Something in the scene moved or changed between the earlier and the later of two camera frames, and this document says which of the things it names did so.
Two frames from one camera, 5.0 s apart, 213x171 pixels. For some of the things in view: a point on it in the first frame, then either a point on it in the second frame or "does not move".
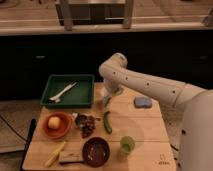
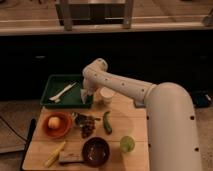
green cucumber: [107, 126] does not move
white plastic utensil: [57, 97] does not move
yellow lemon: [54, 122] does not move
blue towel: [105, 100] → [83, 94]
